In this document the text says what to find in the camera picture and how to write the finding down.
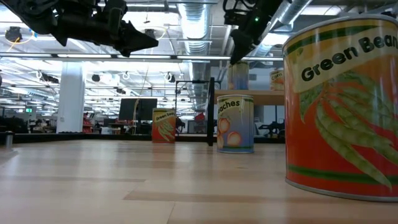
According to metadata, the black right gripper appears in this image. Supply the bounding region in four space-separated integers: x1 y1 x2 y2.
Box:
222 0 284 66

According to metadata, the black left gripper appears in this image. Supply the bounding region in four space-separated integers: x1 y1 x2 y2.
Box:
53 0 160 58

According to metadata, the small peaches can blue label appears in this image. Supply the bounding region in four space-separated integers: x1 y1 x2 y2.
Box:
227 60 250 91

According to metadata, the corn can orange label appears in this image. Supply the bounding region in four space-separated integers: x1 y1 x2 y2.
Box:
269 69 285 91

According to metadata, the small green beans can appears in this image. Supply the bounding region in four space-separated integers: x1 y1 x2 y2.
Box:
151 108 177 144

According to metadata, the wooden shelf board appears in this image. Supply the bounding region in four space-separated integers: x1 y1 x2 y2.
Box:
213 89 285 106

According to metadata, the long ceiling light bar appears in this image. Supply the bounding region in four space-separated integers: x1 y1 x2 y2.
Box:
0 52 284 62

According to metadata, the black computer monitor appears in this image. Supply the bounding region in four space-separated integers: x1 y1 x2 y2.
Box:
137 98 159 122
118 98 139 122

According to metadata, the white room pillar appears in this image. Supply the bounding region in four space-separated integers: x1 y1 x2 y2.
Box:
56 60 86 134

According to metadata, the red office chair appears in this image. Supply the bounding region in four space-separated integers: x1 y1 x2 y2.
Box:
193 112 206 134

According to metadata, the large green beans can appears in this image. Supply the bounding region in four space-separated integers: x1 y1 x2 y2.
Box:
282 14 398 203

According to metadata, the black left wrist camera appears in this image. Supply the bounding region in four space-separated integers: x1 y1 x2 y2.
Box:
105 0 127 32

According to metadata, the silver ceiling air duct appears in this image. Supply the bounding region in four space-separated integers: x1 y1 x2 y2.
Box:
177 2 213 103

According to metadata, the black shelf post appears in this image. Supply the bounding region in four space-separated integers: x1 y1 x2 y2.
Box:
206 77 216 147

